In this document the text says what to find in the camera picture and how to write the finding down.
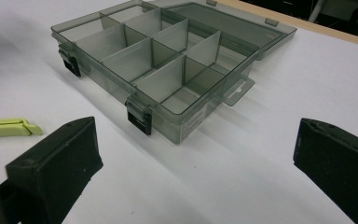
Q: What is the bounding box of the smoky clear compartment box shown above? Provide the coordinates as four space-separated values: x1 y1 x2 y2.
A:
50 0 298 146

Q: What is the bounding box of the yellow-green plastic clip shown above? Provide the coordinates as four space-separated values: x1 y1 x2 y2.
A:
0 118 44 139

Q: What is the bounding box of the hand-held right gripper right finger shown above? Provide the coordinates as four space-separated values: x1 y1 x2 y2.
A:
293 118 358 224

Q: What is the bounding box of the pale metal frame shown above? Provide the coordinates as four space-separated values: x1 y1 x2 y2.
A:
307 0 358 24

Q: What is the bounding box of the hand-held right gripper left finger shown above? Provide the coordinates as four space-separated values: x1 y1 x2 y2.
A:
5 116 104 224

